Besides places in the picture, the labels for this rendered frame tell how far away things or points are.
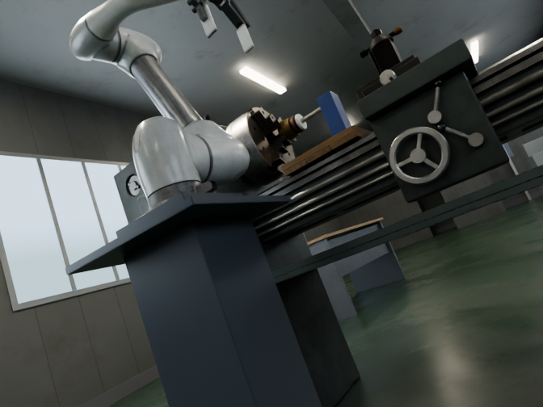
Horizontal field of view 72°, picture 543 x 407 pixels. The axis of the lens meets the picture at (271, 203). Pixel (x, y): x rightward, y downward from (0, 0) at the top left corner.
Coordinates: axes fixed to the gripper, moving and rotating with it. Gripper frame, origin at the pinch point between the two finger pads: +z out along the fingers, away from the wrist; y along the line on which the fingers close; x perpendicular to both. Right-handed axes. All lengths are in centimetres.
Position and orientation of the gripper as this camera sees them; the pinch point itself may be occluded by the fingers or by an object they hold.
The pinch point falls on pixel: (230, 39)
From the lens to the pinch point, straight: 99.6
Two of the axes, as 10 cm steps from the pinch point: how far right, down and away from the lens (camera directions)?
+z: 3.5, 9.2, -1.8
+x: 7.4, -3.9, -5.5
